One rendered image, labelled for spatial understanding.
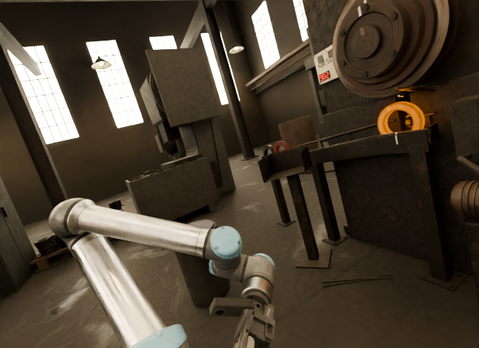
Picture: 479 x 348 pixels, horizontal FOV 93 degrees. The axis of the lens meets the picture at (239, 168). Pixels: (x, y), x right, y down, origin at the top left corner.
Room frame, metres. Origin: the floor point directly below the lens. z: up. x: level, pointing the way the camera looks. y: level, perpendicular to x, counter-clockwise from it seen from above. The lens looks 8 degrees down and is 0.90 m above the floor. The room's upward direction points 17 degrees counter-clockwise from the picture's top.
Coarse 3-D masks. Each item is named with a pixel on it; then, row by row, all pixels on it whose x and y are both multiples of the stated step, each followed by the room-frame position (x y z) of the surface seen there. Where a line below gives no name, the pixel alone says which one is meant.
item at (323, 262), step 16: (272, 160) 1.52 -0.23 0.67; (288, 160) 1.47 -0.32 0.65; (304, 160) 1.26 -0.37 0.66; (272, 176) 1.43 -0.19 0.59; (288, 176) 1.34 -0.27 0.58; (304, 208) 1.32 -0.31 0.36; (304, 224) 1.33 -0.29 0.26; (304, 240) 1.35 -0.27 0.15; (304, 256) 1.40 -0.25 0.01; (320, 256) 1.35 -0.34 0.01
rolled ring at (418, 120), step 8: (392, 104) 1.01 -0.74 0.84; (400, 104) 0.98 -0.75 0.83; (408, 104) 0.96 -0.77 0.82; (384, 112) 1.05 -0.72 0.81; (392, 112) 1.04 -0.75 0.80; (408, 112) 0.96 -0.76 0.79; (416, 112) 0.93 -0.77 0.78; (384, 120) 1.06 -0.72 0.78; (416, 120) 0.94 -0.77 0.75; (424, 120) 0.93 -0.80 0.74; (384, 128) 1.06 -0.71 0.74; (416, 128) 0.94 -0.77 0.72
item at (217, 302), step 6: (216, 300) 0.54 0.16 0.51; (222, 300) 0.55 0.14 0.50; (228, 300) 0.55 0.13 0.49; (234, 300) 0.56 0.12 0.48; (240, 300) 0.56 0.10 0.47; (246, 300) 0.57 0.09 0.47; (210, 306) 0.55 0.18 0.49; (216, 306) 0.53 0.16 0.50; (222, 306) 0.53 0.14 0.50; (228, 306) 0.54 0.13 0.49; (234, 306) 0.54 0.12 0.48; (240, 306) 0.55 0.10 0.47; (246, 306) 0.55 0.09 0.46; (252, 306) 0.56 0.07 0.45; (210, 312) 0.54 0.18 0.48; (216, 312) 0.53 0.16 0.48; (222, 312) 0.53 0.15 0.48; (228, 312) 0.55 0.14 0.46; (234, 312) 0.55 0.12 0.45; (240, 312) 0.55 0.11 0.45
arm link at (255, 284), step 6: (246, 282) 0.64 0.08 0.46; (252, 282) 0.62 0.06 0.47; (258, 282) 0.62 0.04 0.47; (264, 282) 0.62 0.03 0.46; (246, 288) 0.61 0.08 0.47; (252, 288) 0.60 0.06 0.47; (258, 288) 0.60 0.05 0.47; (264, 288) 0.60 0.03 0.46; (270, 288) 0.62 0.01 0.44; (264, 294) 0.60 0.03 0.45; (270, 294) 0.60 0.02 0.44; (270, 300) 0.59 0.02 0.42
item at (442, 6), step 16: (352, 0) 1.06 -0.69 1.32; (448, 0) 0.79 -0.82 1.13; (448, 16) 0.79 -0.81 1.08; (336, 32) 1.16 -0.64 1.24; (448, 32) 0.82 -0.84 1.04; (432, 48) 0.84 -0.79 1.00; (336, 64) 1.19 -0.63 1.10; (432, 64) 0.85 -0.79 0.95; (416, 80) 0.90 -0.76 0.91; (368, 96) 1.08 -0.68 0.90; (384, 96) 1.01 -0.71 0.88
